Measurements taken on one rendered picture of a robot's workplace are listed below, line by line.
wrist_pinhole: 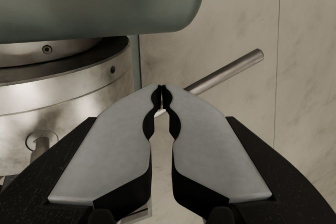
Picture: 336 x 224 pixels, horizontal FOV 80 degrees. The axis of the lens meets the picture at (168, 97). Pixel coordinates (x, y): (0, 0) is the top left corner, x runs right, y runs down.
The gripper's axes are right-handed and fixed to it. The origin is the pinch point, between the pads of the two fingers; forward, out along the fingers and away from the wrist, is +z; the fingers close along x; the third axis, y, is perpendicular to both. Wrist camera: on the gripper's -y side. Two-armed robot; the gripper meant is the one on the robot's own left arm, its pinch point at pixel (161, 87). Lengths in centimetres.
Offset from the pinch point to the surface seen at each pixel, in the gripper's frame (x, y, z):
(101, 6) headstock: -5.6, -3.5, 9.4
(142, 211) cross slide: -8, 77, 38
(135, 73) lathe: -13, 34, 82
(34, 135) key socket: -14.9, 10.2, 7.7
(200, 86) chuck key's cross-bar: 3.4, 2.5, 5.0
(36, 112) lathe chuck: -13.9, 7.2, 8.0
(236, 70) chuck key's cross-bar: 6.6, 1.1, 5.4
